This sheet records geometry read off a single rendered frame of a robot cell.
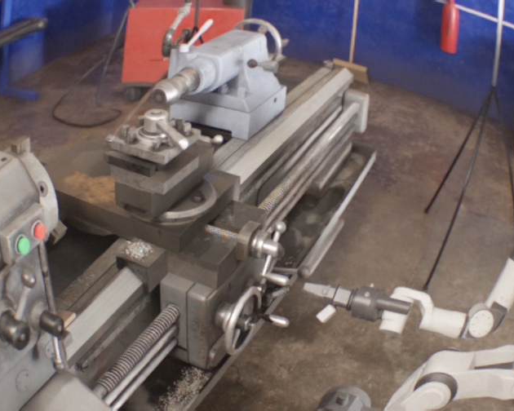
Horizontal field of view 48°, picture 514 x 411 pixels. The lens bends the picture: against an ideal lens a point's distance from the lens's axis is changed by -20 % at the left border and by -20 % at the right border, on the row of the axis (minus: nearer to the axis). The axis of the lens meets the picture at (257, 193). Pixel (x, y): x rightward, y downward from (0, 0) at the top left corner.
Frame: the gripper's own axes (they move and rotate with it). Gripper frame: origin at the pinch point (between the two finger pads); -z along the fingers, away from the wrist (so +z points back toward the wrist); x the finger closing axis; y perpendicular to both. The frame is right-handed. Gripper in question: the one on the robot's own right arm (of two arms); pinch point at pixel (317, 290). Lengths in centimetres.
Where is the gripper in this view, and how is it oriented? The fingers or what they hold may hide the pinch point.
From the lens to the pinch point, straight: 172.4
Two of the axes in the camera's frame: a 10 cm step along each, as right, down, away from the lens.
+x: 2.5, 2.4, 9.4
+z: 9.1, 2.6, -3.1
